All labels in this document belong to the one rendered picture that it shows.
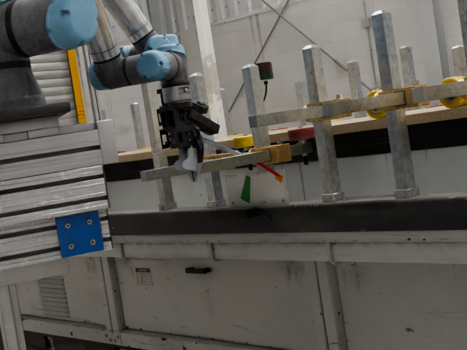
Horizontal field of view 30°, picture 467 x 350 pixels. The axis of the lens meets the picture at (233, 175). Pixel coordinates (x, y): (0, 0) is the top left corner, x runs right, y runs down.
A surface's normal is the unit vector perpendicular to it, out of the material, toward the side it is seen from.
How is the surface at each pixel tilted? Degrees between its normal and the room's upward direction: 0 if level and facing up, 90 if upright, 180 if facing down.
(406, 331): 90
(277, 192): 90
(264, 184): 90
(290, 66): 90
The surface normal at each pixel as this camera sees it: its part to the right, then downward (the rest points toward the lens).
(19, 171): 0.29, 0.00
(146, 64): -0.32, 0.10
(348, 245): -0.75, 0.15
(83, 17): 0.91, -0.04
